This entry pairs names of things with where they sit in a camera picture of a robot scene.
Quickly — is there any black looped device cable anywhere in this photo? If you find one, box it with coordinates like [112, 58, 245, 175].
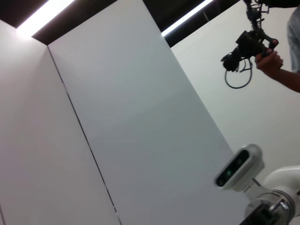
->
[224, 58, 254, 89]

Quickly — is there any person's bare hand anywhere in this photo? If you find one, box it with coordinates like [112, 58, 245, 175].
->
[254, 50, 285, 79]

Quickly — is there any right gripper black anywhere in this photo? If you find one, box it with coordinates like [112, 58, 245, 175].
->
[239, 207, 276, 225]

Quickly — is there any black handheld teleoperation device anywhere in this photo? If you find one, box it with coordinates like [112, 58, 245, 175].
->
[220, 0, 280, 72]

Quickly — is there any wide ceiling light strip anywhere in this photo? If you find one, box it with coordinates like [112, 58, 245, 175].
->
[16, 0, 75, 38]

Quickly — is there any person's bare forearm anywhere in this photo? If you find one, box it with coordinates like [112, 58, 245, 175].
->
[269, 67, 300, 94]

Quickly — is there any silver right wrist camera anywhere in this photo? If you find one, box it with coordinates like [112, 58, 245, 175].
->
[213, 143, 265, 192]

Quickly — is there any narrow ceiling light strip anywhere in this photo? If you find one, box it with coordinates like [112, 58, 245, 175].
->
[161, 0, 214, 37]

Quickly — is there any person's grey shirt torso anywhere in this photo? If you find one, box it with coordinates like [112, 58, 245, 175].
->
[287, 4, 300, 73]

